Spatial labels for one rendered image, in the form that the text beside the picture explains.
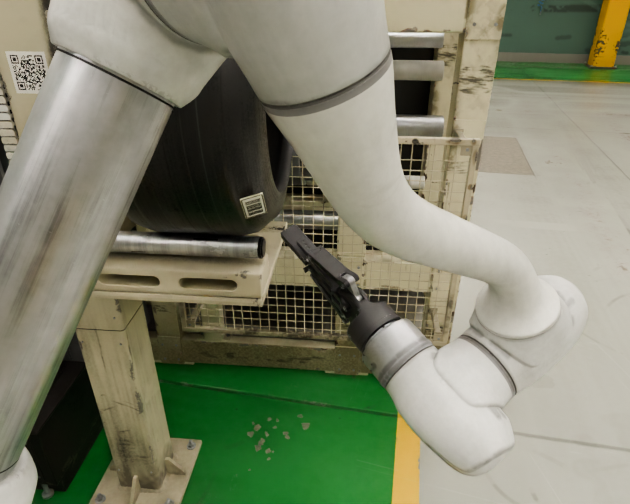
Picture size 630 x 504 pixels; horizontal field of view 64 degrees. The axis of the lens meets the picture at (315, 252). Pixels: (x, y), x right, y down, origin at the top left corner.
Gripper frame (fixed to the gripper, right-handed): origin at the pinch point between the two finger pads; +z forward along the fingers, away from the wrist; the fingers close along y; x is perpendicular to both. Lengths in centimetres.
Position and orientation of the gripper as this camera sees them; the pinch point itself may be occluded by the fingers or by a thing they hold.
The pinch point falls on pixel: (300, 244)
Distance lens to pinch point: 80.9
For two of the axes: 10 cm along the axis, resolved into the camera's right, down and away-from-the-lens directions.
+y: 0.4, 5.5, 8.3
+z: -5.9, -6.6, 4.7
